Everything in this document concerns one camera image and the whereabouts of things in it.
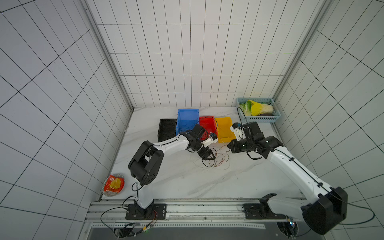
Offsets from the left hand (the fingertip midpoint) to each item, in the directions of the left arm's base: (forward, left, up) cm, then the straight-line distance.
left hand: (207, 156), depth 86 cm
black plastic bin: (+20, +26, -1) cm, 33 cm away
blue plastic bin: (+31, +14, -4) cm, 34 cm away
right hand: (+1, -8, +11) cm, 14 cm away
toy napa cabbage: (+38, -40, +2) cm, 55 cm away
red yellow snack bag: (-16, +52, -4) cm, 54 cm away
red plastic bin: (+24, -2, +2) cm, 24 cm away
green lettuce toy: (+39, -32, +1) cm, 50 cm away
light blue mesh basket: (+31, -41, -1) cm, 51 cm away
